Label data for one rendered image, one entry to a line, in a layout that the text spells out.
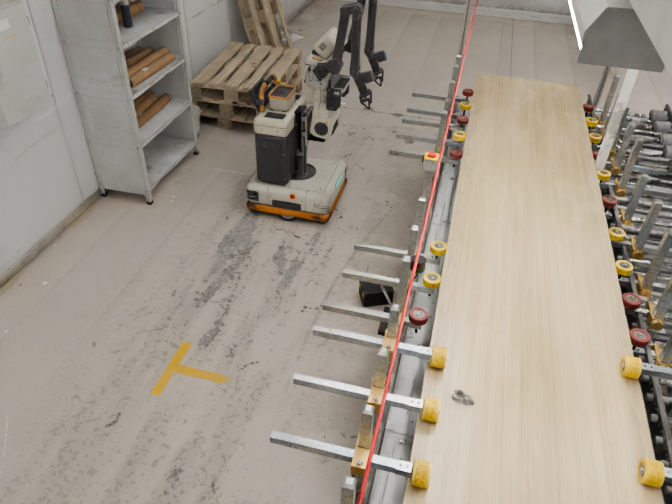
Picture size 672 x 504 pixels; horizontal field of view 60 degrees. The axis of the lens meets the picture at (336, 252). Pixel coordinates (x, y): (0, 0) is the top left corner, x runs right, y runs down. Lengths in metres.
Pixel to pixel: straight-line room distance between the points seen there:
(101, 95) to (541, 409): 3.57
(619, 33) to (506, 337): 1.69
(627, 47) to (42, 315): 3.65
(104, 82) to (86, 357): 1.93
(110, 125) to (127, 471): 2.55
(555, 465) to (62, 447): 2.33
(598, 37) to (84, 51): 3.89
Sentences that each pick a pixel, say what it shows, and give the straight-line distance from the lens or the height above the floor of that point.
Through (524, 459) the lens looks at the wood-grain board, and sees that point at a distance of 2.11.
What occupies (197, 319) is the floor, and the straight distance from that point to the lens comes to 3.75.
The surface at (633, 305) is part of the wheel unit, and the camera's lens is 2.84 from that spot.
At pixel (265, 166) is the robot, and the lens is 4.35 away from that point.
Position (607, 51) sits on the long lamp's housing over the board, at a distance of 0.95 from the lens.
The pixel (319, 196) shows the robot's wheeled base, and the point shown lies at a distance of 4.31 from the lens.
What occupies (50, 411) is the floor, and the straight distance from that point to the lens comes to 3.51.
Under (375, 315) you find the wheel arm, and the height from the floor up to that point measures 0.86.
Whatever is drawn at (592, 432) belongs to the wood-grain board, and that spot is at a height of 0.90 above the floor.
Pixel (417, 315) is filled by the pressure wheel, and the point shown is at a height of 0.90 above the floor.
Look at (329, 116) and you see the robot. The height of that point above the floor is 0.81.
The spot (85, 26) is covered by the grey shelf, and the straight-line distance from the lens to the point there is 4.41.
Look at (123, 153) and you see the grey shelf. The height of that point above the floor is 0.44.
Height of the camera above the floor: 2.59
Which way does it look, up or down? 38 degrees down
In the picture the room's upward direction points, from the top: 2 degrees clockwise
